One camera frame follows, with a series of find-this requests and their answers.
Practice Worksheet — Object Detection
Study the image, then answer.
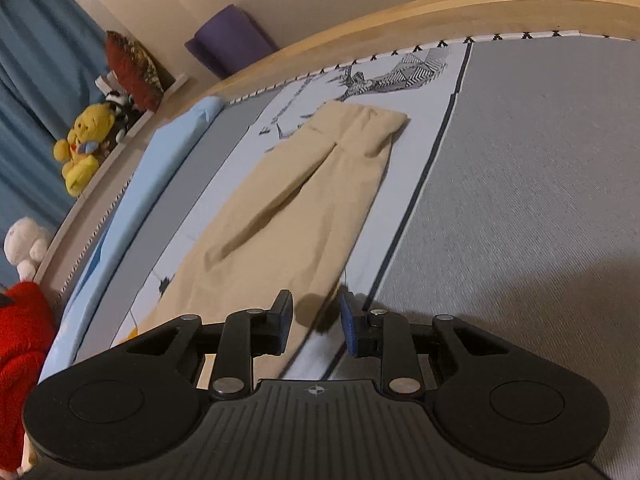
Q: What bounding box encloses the yellow bear plush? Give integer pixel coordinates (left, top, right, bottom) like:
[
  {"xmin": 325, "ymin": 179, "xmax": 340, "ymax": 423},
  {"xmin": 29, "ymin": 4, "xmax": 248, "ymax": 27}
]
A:
[{"xmin": 52, "ymin": 102, "xmax": 116, "ymax": 198}]

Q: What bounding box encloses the light blue folded sheet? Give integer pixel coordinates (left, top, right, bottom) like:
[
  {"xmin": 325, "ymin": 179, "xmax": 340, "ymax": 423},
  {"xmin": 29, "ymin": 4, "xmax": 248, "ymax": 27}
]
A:
[{"xmin": 39, "ymin": 96, "xmax": 224, "ymax": 380}]

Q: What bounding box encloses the blue curtain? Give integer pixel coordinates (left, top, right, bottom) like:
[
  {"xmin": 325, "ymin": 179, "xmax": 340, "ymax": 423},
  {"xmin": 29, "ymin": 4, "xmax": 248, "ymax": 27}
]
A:
[{"xmin": 0, "ymin": 0, "xmax": 107, "ymax": 232}]

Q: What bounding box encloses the white plush toy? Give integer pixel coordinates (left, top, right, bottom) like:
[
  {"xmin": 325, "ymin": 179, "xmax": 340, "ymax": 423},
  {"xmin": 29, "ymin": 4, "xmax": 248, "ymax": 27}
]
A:
[{"xmin": 3, "ymin": 217, "xmax": 51, "ymax": 282}]

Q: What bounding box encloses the beige and mustard hooded garment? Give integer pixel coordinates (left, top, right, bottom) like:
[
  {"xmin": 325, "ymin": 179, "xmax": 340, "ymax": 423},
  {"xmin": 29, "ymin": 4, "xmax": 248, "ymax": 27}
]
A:
[{"xmin": 138, "ymin": 101, "xmax": 408, "ymax": 378}]

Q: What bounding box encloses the dark red cushion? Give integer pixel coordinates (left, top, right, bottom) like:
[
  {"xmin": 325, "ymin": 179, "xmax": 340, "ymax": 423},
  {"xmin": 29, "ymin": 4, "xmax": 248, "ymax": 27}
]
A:
[{"xmin": 105, "ymin": 30, "xmax": 164, "ymax": 113}]

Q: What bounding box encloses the red folded blanket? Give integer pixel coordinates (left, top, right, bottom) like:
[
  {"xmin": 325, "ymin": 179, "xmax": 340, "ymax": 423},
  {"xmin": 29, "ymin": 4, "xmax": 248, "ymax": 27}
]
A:
[{"xmin": 1, "ymin": 282, "xmax": 55, "ymax": 479}]

